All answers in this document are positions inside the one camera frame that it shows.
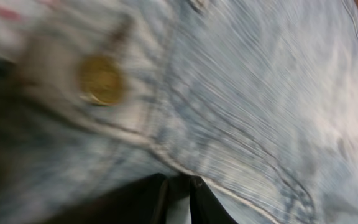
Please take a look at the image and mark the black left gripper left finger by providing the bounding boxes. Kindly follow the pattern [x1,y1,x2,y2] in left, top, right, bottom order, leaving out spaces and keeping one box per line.
[45,174,168,224]

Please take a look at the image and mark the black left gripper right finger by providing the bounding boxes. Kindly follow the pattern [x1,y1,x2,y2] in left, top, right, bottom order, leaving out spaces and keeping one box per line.
[190,176,237,224]

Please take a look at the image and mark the light blue denim shorts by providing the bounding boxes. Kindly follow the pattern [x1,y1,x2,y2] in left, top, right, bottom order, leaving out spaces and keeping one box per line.
[0,0,358,223]

